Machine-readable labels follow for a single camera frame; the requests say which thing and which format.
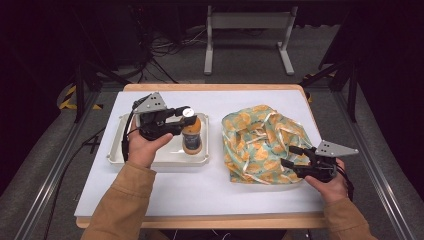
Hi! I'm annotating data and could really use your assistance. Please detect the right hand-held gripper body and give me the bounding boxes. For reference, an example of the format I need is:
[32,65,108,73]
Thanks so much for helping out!
[293,139,360,184]

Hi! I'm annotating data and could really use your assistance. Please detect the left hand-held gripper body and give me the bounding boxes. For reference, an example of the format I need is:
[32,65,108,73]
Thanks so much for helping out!
[132,91,184,142]

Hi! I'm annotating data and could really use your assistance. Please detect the orange juice bottle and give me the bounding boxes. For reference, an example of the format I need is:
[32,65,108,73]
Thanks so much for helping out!
[180,106,203,156]

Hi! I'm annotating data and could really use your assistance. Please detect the white plastic tray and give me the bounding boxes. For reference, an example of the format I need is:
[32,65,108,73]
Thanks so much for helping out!
[106,112,210,168]

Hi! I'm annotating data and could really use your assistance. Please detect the orange print cloth bag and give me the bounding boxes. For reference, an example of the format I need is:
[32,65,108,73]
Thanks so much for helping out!
[221,104,323,185]

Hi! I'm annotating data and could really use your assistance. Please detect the person's right hand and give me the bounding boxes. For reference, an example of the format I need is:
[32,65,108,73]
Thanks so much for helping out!
[303,158,349,205]

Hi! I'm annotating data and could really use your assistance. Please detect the person's left hand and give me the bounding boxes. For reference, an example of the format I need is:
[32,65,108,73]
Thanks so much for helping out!
[127,116,174,169]

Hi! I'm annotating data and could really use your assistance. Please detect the white table mat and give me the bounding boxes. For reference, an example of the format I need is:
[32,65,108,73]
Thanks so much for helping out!
[73,89,329,218]

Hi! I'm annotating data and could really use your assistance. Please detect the black metal stand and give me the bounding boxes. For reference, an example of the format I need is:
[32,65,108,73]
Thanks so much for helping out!
[299,59,361,123]
[71,59,131,124]

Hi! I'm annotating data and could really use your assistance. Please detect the yellow black hazard tape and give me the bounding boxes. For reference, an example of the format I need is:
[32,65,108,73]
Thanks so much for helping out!
[59,84,104,111]

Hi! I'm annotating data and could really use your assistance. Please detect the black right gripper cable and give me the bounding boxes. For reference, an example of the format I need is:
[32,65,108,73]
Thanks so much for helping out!
[336,163,355,203]

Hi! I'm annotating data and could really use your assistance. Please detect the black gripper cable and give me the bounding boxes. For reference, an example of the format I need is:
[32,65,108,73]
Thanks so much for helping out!
[121,93,153,163]
[336,163,355,203]

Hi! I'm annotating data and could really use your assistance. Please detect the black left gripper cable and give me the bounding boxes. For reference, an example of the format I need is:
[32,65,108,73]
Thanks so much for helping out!
[121,93,153,163]

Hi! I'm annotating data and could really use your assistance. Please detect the tangle of floor cables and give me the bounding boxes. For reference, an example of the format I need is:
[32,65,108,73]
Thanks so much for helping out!
[133,26,209,84]

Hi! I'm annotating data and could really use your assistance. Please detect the black floor cable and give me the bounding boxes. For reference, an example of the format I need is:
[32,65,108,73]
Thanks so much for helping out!
[43,128,106,240]

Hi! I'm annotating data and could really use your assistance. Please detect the aluminium rail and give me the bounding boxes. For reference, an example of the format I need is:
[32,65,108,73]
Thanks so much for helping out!
[13,89,101,240]
[333,91,416,240]

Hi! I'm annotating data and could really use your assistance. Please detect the white metal stand frame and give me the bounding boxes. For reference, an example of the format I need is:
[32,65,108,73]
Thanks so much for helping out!
[203,4,299,76]

